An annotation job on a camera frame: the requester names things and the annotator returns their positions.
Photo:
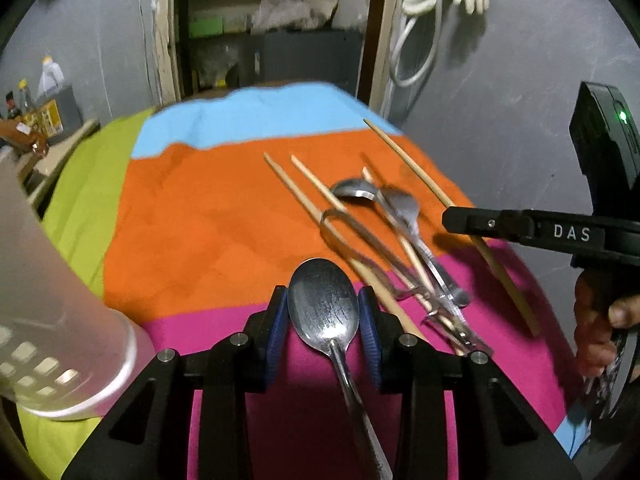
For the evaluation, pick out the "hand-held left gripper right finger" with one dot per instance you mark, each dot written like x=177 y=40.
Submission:
x=369 y=330

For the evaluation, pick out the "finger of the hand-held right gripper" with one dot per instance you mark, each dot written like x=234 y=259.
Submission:
x=505 y=227

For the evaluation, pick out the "grey box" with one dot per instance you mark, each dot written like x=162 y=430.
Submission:
x=70 y=107

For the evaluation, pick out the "clear plastic bag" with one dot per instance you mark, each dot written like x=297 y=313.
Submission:
x=290 y=12

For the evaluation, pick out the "small steel spoon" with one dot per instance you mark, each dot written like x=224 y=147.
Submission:
x=402 y=210
x=352 y=191

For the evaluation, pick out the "white plastic bottle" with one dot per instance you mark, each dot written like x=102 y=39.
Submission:
x=50 y=75

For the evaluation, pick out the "green box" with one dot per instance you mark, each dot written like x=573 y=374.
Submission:
x=207 y=24

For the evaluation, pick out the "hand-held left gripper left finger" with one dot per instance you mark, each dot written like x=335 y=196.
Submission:
x=277 y=330

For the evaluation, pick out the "brown packet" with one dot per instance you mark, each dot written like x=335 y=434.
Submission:
x=20 y=135

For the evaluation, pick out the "translucent white plastic cup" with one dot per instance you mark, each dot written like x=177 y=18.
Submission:
x=50 y=320

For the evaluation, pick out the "large steel spoon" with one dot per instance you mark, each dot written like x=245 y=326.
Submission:
x=322 y=305

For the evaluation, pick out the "dark grey cabinet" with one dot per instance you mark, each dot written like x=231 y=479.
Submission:
x=305 y=55

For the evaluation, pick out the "yellow packet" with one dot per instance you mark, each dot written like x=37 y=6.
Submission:
x=47 y=117

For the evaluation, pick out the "wooden door frame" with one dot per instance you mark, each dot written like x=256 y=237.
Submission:
x=167 y=35

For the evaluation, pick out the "colourful striped cloth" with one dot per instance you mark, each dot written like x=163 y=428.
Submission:
x=200 y=220

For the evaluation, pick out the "person's right hand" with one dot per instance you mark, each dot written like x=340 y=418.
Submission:
x=590 y=330

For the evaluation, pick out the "steel fork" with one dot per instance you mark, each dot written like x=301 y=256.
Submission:
x=462 y=335
x=325 y=217

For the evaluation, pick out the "wooden chopstick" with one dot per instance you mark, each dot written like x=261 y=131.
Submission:
x=415 y=170
x=315 y=180
x=409 y=251
x=290 y=184

